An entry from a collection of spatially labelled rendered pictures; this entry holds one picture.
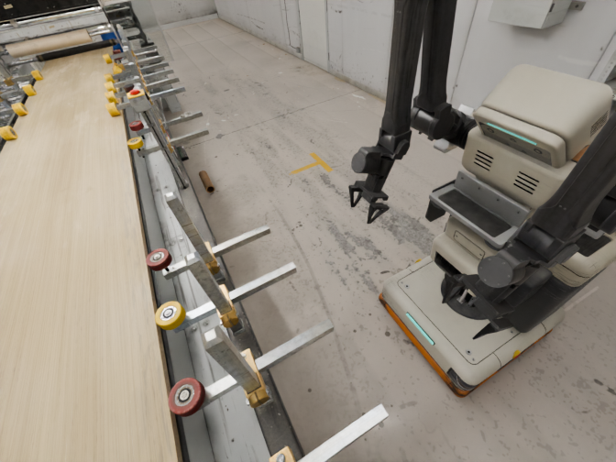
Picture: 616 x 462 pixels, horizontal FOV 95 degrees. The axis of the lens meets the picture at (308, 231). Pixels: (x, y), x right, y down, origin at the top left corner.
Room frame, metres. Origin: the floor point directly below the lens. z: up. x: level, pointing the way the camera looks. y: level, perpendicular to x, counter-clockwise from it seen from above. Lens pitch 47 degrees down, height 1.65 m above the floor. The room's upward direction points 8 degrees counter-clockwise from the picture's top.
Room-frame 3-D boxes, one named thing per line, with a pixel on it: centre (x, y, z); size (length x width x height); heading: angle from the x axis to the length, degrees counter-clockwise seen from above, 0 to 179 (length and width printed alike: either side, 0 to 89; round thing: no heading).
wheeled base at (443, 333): (0.67, -0.78, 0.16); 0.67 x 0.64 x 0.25; 112
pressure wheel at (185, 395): (0.21, 0.36, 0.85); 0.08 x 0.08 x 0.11
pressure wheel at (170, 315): (0.44, 0.45, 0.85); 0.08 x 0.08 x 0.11
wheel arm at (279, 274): (0.52, 0.27, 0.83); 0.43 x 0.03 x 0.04; 112
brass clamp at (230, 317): (0.48, 0.31, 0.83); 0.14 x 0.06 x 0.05; 22
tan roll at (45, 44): (4.06, 2.35, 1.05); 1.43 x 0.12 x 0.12; 112
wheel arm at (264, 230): (0.75, 0.36, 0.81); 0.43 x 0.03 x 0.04; 112
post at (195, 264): (0.46, 0.30, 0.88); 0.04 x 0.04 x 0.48; 22
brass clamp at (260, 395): (0.25, 0.21, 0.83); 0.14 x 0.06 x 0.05; 22
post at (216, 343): (0.23, 0.20, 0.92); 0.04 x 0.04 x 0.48; 22
